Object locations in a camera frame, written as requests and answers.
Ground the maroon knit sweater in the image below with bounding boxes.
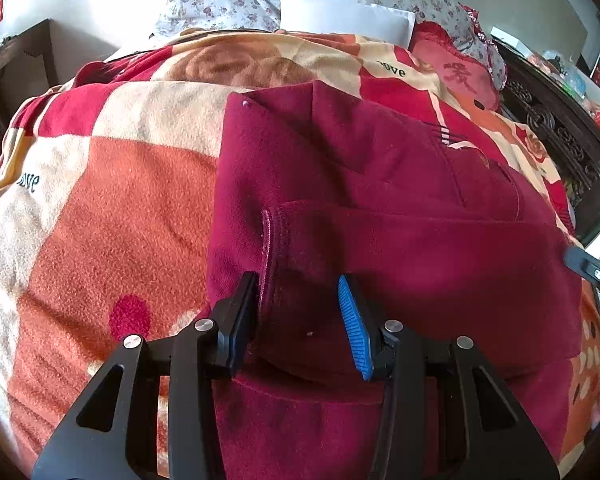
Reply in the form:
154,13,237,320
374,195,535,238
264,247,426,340
208,81,582,479

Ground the red orange patchwork blanket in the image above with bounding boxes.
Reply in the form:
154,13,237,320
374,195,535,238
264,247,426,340
0,32,600,476

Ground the white pillow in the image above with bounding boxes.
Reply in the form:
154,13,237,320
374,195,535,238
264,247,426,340
279,0,416,48

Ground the dark carved wooden headboard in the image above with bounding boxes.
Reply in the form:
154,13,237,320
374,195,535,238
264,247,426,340
494,39,600,245

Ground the red heart-shaped cushion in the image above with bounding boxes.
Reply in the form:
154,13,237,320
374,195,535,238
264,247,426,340
410,22,500,110

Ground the dark wooden bedside table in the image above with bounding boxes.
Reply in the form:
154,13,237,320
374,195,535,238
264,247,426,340
0,18,58,142

